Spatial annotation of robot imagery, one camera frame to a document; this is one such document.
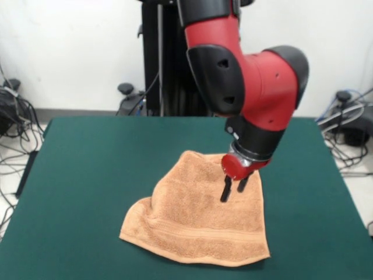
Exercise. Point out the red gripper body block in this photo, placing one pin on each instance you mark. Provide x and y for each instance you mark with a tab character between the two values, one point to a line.
233	167

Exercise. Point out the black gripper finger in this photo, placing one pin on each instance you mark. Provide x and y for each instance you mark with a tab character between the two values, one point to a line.
225	191
242	185

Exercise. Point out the orange terry towel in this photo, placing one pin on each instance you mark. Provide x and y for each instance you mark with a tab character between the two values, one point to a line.
198	221

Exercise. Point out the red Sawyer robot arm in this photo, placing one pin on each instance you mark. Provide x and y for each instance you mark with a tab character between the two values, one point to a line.
262	87

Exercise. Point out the dark green table cloth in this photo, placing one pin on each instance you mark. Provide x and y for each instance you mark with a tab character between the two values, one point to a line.
87	175

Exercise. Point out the black pedestal foot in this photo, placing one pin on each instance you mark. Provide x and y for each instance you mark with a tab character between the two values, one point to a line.
126	88
354	134
8	105

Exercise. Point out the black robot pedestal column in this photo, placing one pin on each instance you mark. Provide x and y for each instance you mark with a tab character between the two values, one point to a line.
163	58

